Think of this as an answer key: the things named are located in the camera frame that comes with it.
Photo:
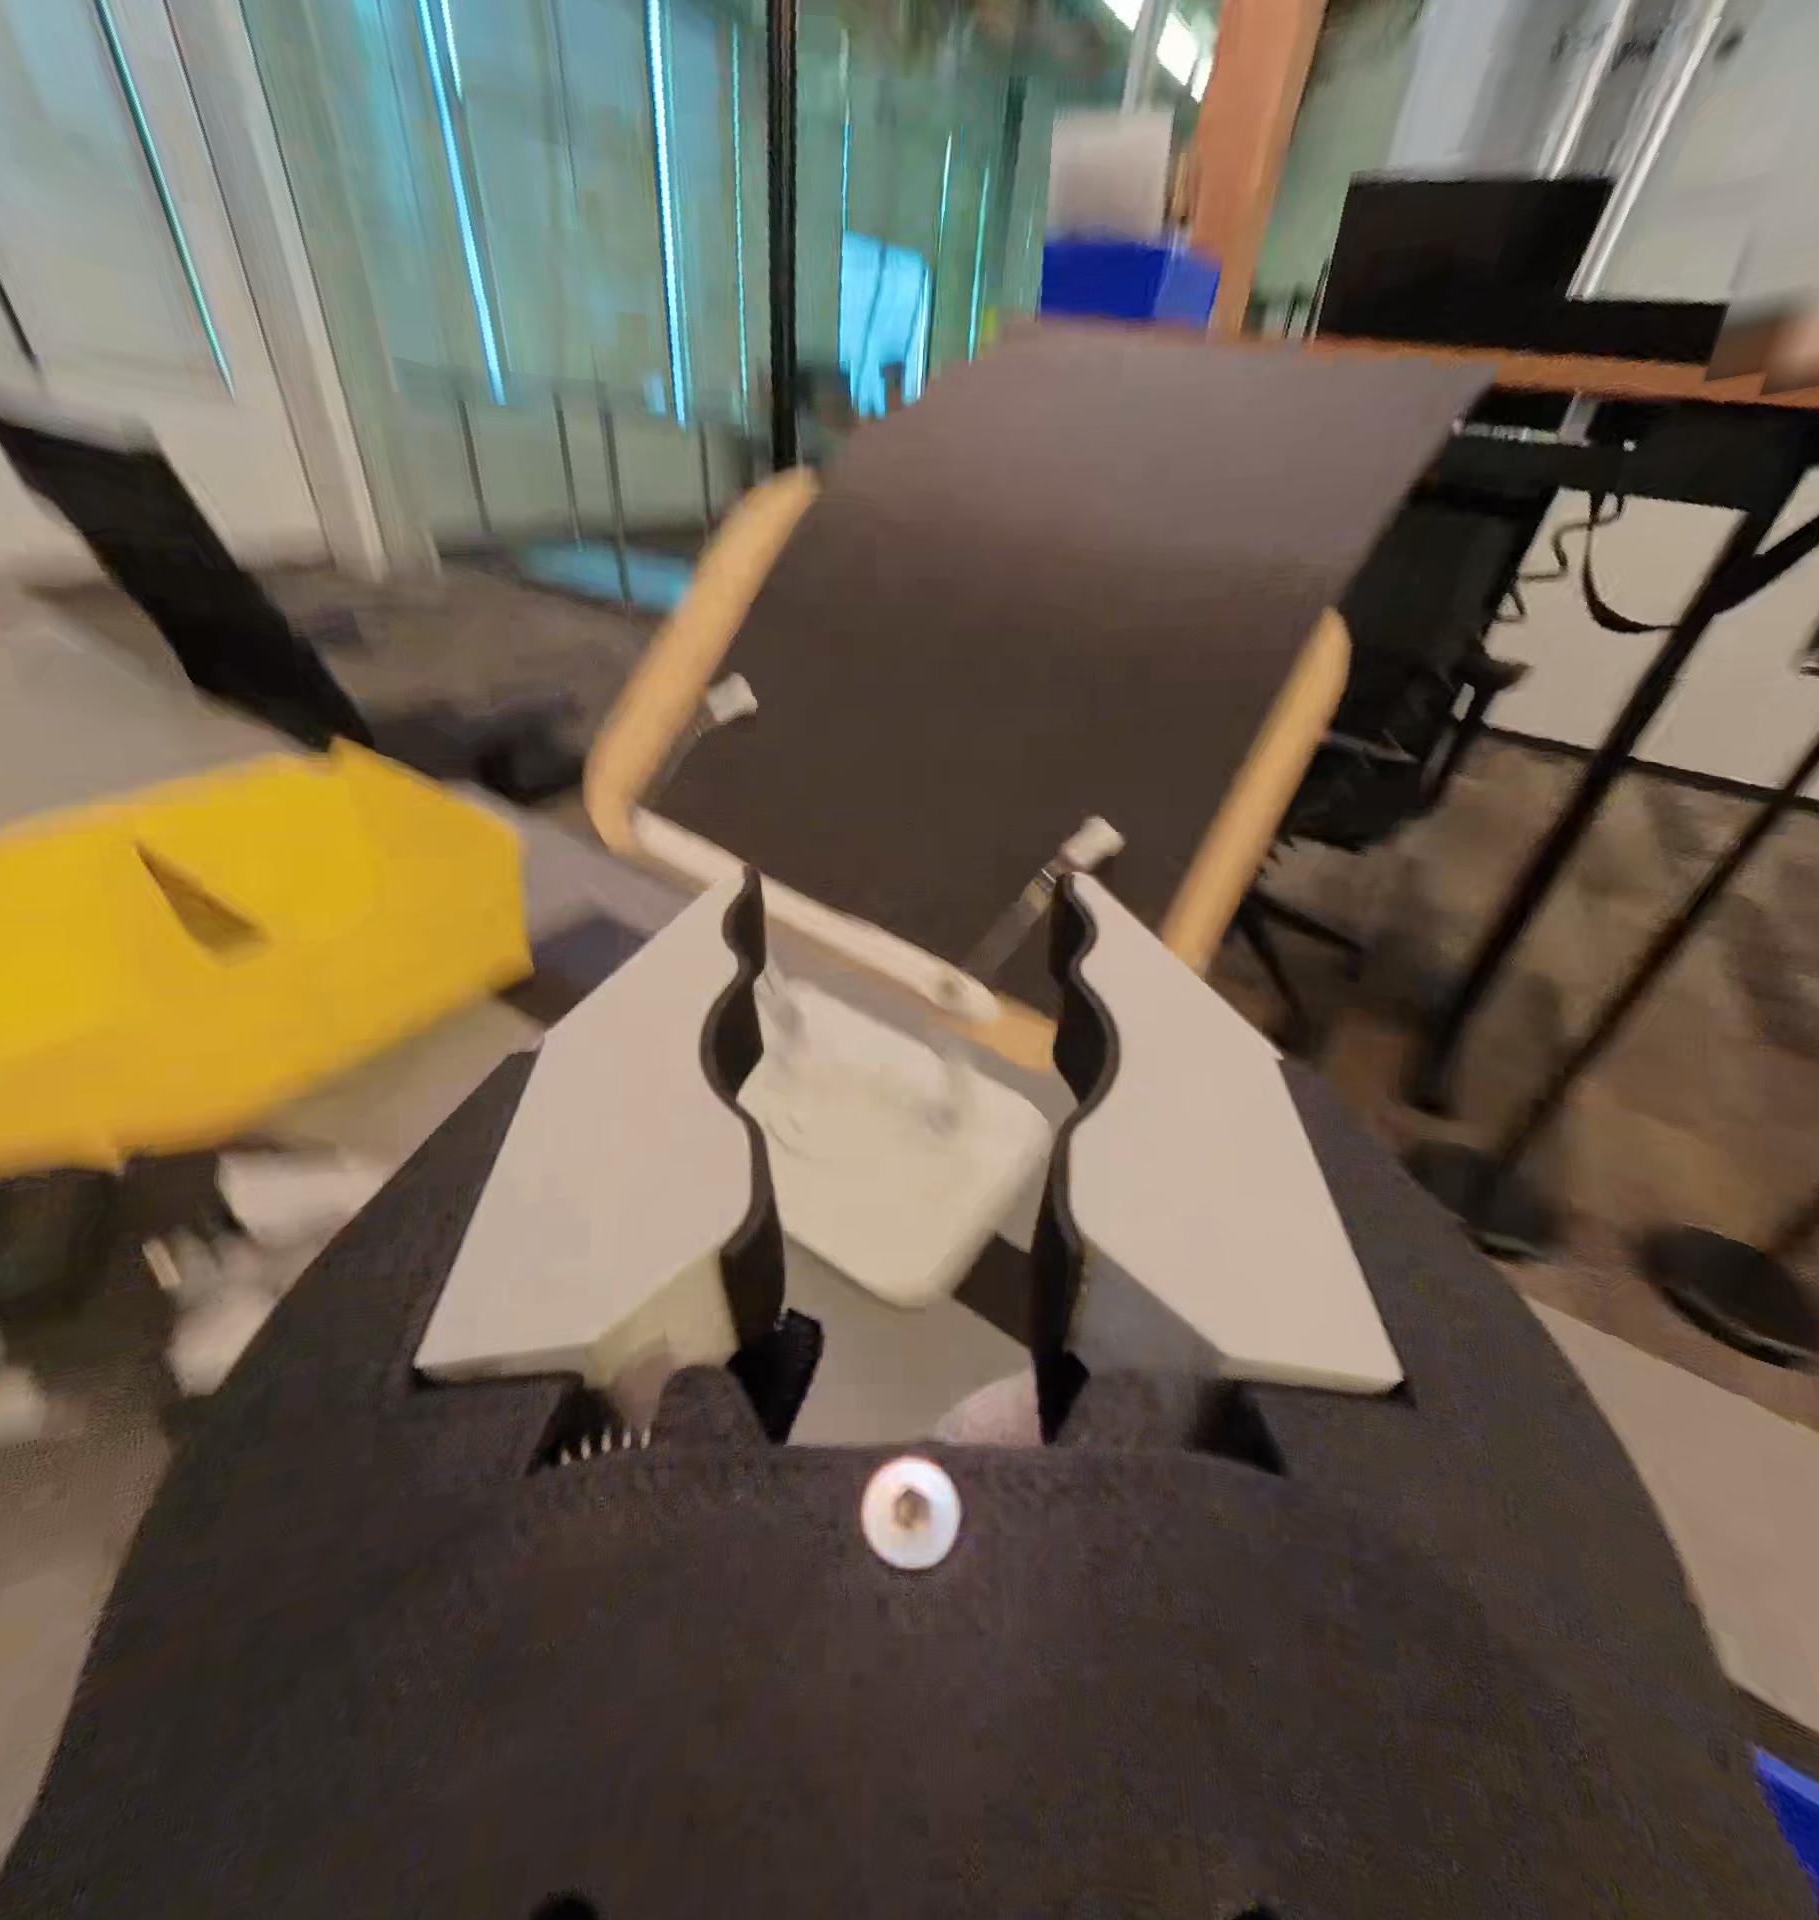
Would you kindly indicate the blue storage bin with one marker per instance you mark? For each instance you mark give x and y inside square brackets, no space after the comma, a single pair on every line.
[1125,276]

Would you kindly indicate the yellow box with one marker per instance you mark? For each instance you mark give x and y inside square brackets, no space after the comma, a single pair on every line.
[175,975]

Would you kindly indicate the wooden desk with black frame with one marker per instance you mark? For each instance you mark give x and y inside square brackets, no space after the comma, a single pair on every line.
[1644,450]

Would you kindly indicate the black slanted board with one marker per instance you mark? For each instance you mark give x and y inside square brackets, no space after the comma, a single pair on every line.
[175,584]

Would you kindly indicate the dark panel with wooden frame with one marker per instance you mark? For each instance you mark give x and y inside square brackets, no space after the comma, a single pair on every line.
[1058,599]

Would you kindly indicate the dark bag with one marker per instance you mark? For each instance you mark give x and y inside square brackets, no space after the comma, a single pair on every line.
[496,743]

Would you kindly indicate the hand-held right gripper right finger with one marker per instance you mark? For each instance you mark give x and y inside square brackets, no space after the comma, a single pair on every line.
[1224,1185]

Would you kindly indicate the black vertical pole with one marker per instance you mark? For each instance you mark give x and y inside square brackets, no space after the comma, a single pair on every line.
[783,224]

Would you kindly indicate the white square board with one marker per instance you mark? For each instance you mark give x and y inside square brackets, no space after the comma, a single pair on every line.
[894,1170]

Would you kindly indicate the black office chair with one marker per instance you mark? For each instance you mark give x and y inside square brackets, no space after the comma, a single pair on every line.
[1411,660]

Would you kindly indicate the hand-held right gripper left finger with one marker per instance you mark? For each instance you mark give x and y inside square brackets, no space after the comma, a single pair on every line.
[608,1141]

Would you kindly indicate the black computer monitor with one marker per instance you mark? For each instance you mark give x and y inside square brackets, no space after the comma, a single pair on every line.
[1448,254]

